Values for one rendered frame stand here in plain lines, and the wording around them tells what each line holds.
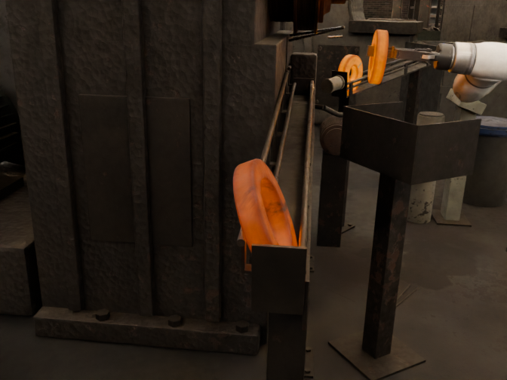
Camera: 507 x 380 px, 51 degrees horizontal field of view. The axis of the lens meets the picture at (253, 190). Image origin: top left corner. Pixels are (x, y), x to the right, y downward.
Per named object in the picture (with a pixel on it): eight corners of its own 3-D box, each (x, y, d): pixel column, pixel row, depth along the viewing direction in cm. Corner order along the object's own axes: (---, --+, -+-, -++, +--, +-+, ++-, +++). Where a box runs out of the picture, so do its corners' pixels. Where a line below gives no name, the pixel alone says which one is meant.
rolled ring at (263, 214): (249, 133, 79) (229, 140, 80) (257, 229, 66) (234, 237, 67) (292, 205, 92) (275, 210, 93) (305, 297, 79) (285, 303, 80)
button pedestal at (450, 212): (437, 226, 249) (456, 95, 229) (428, 208, 272) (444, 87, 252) (473, 228, 247) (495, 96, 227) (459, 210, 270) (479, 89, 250)
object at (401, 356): (384, 396, 138) (418, 125, 115) (324, 342, 160) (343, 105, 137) (440, 372, 148) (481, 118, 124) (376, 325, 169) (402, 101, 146)
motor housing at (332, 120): (313, 249, 223) (321, 124, 205) (313, 228, 243) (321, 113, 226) (344, 250, 221) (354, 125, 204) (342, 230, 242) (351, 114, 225)
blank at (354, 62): (342, 99, 227) (349, 99, 225) (333, 71, 216) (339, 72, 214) (360, 74, 232) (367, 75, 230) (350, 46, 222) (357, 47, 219)
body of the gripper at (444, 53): (451, 72, 150) (418, 69, 151) (444, 68, 158) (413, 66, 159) (456, 44, 148) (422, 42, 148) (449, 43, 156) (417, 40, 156)
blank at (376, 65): (379, 33, 145) (391, 35, 144) (373, 25, 159) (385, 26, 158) (370, 89, 151) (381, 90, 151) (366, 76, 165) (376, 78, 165)
